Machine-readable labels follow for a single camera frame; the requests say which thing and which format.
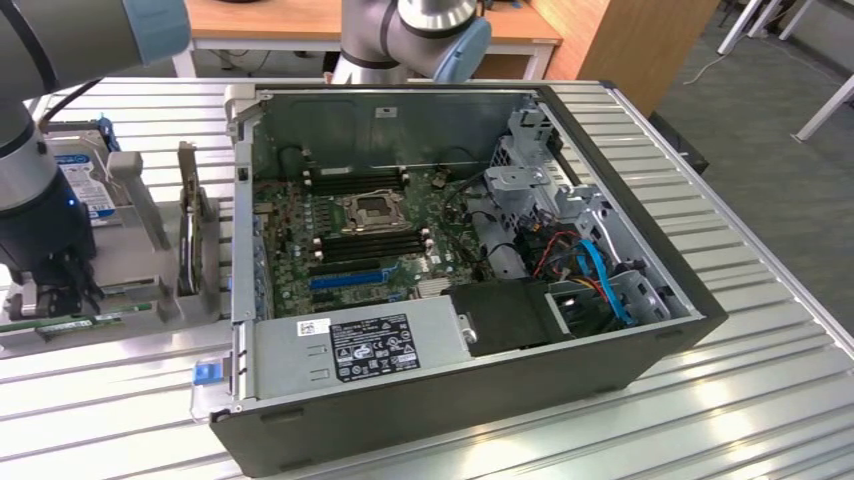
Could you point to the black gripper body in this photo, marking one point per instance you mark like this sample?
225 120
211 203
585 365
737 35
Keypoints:
47 230

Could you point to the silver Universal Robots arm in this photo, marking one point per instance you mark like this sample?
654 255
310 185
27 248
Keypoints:
27 45

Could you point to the green RAM stick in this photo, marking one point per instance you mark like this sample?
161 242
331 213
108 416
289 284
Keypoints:
80 325
127 306

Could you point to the black RAM slot bank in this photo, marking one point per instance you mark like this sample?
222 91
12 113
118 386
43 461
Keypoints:
357 179
374 245

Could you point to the hard disk with blue label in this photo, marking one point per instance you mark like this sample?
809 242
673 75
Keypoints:
83 165

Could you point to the grey parts rack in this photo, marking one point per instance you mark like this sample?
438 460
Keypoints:
143 210

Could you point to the graphics card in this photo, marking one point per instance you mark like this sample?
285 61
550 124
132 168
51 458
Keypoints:
195 225

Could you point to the blue case latch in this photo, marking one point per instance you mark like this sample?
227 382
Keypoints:
206 374

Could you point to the green motherboard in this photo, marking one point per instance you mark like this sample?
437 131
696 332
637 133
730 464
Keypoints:
301 250

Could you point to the grey power supply unit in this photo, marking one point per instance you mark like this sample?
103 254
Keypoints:
294 360

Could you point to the black expansion slot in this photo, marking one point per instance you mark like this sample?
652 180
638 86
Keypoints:
343 267

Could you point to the blue expansion slot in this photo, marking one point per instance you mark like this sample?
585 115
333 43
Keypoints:
347 280

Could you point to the metal CPU socket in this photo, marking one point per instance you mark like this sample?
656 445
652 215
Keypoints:
375 214

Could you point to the small silver heatsink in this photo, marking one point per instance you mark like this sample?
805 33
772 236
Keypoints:
437 290

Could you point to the black plastic fan shroud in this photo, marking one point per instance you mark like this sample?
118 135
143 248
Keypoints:
507 315

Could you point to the silver metal disk bay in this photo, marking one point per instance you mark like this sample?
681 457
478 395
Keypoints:
588 215

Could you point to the black open PC case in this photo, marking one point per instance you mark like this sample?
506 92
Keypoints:
601 310

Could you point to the white table legs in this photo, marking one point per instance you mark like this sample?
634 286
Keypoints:
821 100

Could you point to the wooden desk with white frame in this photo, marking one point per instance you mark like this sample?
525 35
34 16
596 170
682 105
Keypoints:
267 20

